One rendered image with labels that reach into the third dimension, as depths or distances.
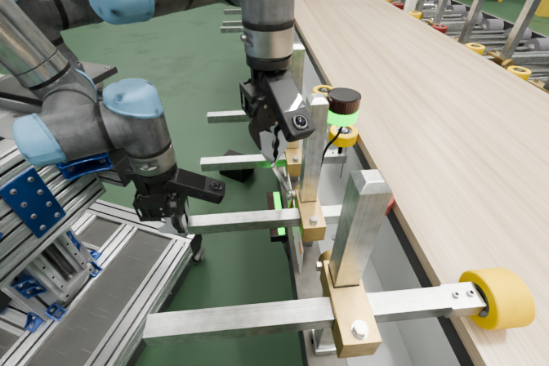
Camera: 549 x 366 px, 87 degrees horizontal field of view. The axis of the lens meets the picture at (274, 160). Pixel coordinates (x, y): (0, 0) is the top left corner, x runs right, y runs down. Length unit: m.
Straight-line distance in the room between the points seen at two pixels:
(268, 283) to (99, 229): 0.86
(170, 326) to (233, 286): 1.10
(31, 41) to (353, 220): 0.52
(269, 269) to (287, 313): 1.14
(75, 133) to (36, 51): 0.15
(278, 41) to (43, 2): 0.63
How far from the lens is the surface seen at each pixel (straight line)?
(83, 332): 1.41
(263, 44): 0.44
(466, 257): 0.65
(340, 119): 0.53
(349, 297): 0.45
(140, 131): 0.48
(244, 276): 1.56
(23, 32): 0.58
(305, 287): 0.75
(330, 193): 1.06
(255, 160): 0.85
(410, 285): 0.74
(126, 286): 1.43
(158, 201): 0.59
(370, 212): 0.33
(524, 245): 0.73
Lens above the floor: 1.37
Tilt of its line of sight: 40 degrees down
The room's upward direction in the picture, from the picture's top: straight up
